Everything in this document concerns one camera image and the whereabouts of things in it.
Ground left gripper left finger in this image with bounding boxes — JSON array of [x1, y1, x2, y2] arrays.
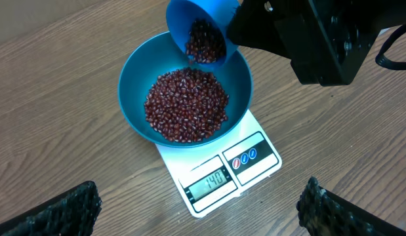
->
[[0, 181, 102, 236]]

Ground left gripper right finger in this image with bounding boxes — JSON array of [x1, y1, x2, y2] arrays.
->
[[296, 177, 406, 236]]

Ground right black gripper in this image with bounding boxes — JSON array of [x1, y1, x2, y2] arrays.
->
[[226, 0, 406, 87]]

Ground blue plastic measuring scoop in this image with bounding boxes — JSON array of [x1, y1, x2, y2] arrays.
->
[[166, 0, 239, 69]]

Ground red beans in scoop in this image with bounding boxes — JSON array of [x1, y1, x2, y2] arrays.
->
[[185, 19, 226, 64]]

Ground red beans in bowl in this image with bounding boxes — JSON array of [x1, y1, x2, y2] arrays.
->
[[144, 68, 229, 143]]

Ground blue metal bowl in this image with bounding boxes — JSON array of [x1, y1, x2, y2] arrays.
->
[[118, 31, 253, 148]]

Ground white digital kitchen scale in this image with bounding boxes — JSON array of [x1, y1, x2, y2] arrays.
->
[[157, 111, 282, 218]]

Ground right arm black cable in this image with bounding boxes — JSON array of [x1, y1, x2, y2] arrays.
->
[[375, 23, 406, 71]]

